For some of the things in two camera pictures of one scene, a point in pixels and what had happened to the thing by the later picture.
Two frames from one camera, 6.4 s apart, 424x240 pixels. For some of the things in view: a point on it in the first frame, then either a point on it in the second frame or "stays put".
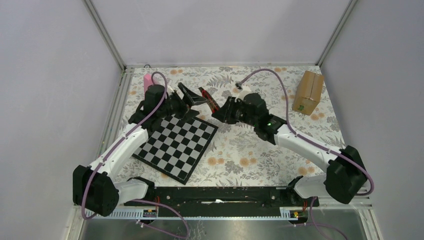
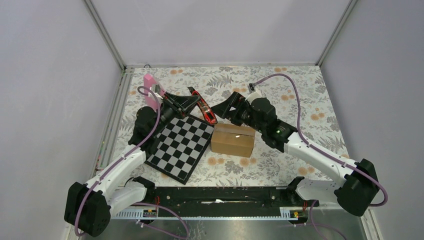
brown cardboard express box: [308, 93] to [233, 140]
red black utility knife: [213, 105] to [208, 112]
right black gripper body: [235, 112] stays put
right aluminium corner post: [336, 31] stays put
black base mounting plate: [267, 196] stays put
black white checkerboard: [177, 147] stays put
